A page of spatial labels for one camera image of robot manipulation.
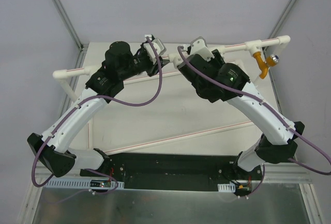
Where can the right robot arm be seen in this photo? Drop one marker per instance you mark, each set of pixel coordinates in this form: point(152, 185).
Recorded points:
point(217, 80)

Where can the left white cable duct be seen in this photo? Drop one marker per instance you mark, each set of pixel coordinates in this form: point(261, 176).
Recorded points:
point(71, 183)

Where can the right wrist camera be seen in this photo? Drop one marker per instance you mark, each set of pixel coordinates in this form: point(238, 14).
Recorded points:
point(199, 46)

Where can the white cable duct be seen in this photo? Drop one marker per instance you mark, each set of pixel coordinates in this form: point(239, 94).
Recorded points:
point(227, 188)
point(71, 183)

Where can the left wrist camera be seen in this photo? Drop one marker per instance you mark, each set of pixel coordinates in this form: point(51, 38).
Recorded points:
point(152, 44)

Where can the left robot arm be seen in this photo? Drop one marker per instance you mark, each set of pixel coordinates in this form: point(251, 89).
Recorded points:
point(52, 147)

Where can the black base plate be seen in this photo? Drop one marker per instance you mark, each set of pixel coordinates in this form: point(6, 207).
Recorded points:
point(175, 172)

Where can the right white cable duct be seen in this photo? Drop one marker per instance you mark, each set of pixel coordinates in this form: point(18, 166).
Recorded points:
point(227, 188)

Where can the yellow water faucet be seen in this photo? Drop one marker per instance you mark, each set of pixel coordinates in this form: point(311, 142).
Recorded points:
point(265, 64)

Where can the aluminium profile rail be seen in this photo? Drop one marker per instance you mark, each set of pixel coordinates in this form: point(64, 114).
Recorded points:
point(286, 173)

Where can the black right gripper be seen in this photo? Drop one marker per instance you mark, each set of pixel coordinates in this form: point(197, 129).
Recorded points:
point(186, 63)

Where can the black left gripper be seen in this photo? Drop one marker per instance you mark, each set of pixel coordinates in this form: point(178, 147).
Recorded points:
point(151, 66)

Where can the white PVC pipe frame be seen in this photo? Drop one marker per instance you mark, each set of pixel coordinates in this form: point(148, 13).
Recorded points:
point(62, 76)

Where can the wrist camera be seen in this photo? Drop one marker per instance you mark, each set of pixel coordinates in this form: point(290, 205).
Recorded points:
point(152, 44)
point(199, 46)

